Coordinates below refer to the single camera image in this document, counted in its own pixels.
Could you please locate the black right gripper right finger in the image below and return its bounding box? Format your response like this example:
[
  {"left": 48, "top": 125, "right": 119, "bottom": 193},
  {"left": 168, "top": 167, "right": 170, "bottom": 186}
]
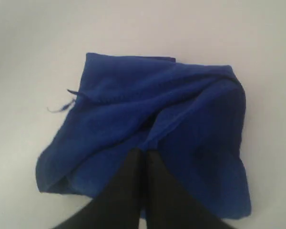
[{"left": 146, "top": 151, "right": 225, "bottom": 229}]

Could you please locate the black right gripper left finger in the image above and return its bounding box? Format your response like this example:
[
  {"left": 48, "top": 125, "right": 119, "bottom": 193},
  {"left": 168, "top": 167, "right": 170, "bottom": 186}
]
[{"left": 55, "top": 149, "right": 141, "bottom": 229}]

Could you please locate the blue terry towel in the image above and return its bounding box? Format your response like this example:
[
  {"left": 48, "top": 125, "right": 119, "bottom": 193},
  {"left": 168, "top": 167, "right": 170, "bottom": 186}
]
[{"left": 36, "top": 53, "right": 251, "bottom": 219}]

